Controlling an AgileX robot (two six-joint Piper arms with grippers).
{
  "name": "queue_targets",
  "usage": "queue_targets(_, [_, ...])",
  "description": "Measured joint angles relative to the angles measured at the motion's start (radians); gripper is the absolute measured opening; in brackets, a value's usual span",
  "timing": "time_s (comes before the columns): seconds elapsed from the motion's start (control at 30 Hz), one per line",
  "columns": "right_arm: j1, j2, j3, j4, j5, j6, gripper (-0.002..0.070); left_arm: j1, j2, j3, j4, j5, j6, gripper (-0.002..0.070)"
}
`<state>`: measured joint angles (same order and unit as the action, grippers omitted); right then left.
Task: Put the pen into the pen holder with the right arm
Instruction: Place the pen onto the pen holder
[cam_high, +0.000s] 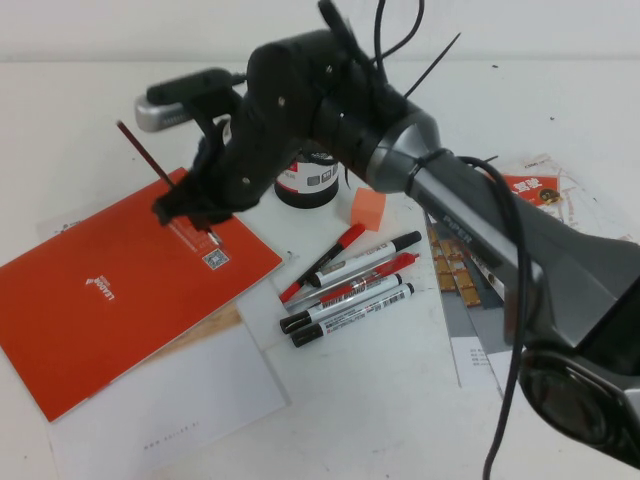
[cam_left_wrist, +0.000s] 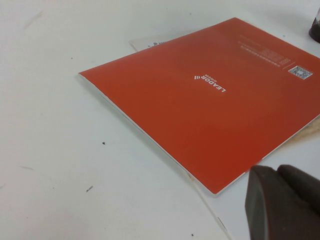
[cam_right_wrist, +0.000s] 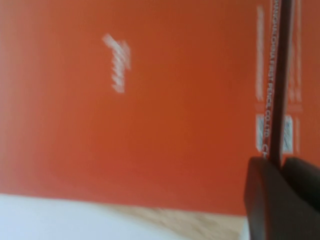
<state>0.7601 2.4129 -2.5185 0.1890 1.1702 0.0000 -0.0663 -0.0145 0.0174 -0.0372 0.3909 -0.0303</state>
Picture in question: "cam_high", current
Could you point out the white envelope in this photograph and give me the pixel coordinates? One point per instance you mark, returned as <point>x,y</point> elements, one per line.
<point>200,400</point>

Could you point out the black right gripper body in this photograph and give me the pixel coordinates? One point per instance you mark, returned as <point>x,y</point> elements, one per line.
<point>245,160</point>

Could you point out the black mesh pen holder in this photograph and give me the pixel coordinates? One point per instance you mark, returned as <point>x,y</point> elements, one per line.
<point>305,192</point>

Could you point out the lower grey black marker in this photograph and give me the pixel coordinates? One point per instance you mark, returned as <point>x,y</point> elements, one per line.
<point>360,312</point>

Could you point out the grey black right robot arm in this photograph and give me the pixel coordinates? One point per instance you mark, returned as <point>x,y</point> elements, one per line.
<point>475,235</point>

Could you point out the red orange notebook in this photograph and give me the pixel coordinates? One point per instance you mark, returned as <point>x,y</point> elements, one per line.
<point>100,300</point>

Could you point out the orange foam cube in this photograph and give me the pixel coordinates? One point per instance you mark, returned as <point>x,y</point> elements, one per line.
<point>367,210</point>

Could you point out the white marker black cap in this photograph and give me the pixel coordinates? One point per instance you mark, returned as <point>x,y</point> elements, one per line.
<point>370,250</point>

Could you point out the brochure with grey photo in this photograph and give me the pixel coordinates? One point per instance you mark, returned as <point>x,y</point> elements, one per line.
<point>460,325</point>

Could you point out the book with map cover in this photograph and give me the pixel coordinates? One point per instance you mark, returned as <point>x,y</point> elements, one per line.
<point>575,190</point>

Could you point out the slim red black pen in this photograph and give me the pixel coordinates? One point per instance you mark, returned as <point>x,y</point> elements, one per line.
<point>350,235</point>

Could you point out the red clear gel pen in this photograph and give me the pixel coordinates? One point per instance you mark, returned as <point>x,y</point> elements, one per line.
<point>395,262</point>

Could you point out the dark red pencil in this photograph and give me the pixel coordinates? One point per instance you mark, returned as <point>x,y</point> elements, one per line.
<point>142,152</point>

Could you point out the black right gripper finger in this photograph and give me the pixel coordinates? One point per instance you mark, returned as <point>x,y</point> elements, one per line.
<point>177,202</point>
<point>212,217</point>

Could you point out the grey marker black cap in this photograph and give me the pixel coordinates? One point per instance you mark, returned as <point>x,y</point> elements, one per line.
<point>345,300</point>

